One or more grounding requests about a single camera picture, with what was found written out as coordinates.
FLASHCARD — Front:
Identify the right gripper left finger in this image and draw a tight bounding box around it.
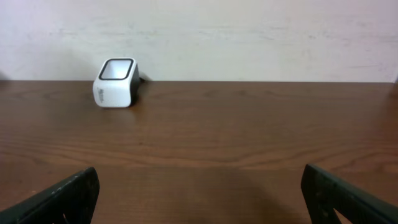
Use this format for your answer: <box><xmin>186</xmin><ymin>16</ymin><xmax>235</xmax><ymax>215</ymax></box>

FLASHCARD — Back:
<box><xmin>1</xmin><ymin>167</ymin><xmax>100</xmax><ymax>224</ymax></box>

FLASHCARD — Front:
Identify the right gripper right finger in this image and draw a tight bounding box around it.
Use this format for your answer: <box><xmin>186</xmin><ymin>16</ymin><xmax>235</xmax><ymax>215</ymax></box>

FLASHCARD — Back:
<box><xmin>301</xmin><ymin>164</ymin><xmax>397</xmax><ymax>224</ymax></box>

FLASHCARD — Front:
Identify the white barcode scanner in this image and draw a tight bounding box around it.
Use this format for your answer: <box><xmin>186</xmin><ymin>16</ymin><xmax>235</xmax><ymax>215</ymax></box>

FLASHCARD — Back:
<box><xmin>93</xmin><ymin>58</ymin><xmax>141</xmax><ymax>108</ymax></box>

